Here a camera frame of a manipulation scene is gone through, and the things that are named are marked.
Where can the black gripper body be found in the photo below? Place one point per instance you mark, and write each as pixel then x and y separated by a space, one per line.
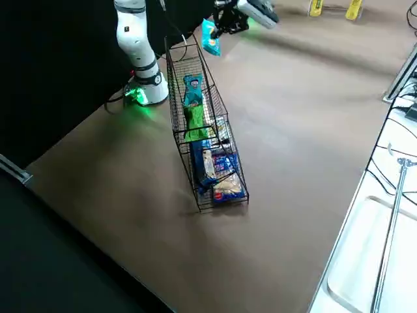
pixel 238 18

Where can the teal chips packet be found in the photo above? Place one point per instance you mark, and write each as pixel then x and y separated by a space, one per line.
pixel 210 42
pixel 193 91

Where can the green chips packet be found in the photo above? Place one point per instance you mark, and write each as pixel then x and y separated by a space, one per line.
pixel 195 120

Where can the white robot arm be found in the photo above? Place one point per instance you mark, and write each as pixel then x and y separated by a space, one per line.
pixel 137 49

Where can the yellow label tea bottle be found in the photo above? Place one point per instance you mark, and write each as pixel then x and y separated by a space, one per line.
pixel 355 9
pixel 316 8

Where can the blue and white cracker packet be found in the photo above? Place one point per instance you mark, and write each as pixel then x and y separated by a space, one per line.
pixel 221 128

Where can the blue white patterned snack packet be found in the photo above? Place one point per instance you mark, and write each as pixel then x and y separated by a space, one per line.
pixel 224 163

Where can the long dark blue snack packet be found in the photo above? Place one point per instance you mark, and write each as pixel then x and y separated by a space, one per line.
pixel 198 169

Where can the blue biscuit packet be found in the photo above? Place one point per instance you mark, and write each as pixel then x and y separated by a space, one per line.
pixel 228 190

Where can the black adapter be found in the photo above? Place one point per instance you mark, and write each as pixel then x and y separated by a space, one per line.
pixel 412 112

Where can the white side table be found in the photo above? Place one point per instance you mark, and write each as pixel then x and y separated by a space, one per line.
pixel 384 182

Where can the silver metal stand rod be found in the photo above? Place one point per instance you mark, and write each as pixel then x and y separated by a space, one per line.
pixel 392 228

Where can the white plastic tray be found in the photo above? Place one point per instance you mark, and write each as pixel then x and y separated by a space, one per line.
pixel 355 277

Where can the silver aluminium post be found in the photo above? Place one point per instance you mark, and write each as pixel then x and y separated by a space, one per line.
pixel 399 78

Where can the silver aluminium corner rail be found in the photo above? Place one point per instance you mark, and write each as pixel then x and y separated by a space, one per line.
pixel 19 172

